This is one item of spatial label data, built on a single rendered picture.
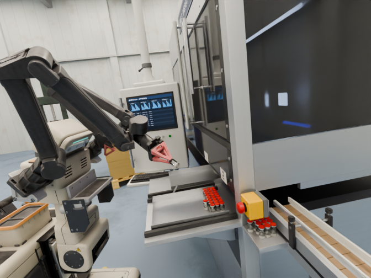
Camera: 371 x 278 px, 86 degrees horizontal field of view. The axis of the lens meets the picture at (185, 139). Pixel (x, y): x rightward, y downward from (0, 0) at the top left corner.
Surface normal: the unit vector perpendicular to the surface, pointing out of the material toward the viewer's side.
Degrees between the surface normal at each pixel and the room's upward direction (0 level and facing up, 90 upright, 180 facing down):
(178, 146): 90
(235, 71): 90
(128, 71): 90
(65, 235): 90
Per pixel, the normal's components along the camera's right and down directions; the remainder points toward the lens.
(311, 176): 0.15, 0.18
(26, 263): 0.99, -0.11
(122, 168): 0.36, 0.15
